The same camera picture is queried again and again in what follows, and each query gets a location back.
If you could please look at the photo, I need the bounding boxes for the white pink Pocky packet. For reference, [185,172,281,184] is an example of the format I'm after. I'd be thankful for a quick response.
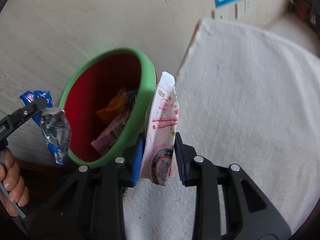
[140,72,179,186]

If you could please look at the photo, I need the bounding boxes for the dark blue cookie wrapper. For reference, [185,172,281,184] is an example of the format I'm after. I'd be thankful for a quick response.
[20,90,71,166]

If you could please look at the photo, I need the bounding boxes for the green red trash bin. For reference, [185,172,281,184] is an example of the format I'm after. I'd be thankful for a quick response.
[60,48,156,168]

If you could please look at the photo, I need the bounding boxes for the person's left hand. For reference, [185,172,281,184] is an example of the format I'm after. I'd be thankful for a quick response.
[1,148,29,217]

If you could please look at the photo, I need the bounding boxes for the white towel table cover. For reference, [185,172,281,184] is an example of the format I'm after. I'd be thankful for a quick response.
[122,17,320,240]

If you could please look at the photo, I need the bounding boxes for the dark shelf rack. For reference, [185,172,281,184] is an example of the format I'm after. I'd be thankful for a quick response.
[289,0,319,35]

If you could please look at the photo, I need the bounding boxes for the white double wall socket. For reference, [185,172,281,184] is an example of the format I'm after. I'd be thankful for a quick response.
[235,0,251,20]

